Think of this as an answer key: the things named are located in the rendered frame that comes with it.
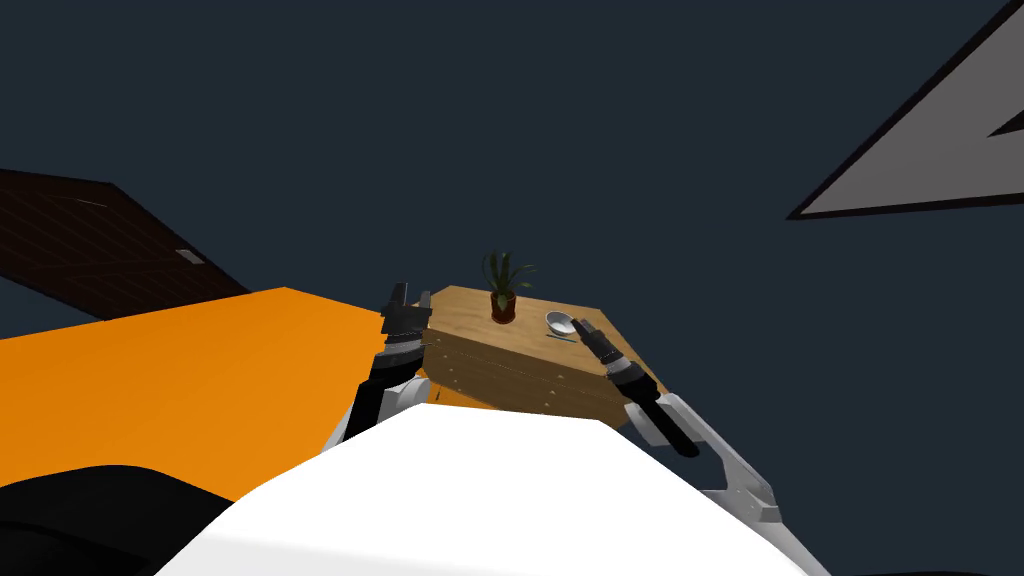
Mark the dark brown door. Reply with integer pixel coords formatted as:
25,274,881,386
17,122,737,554
0,167,252,322

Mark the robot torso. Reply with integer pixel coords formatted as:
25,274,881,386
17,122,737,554
155,403,811,576

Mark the grey picture with black frame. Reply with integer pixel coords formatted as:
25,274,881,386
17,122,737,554
785,0,1024,222

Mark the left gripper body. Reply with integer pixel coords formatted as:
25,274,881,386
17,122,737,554
379,304,434,347

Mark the potted green plant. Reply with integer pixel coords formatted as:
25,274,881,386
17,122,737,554
480,250,538,326

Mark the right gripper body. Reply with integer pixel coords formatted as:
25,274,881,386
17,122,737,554
570,317,621,368

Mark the wooden table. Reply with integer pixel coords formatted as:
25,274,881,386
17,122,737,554
419,284,670,430

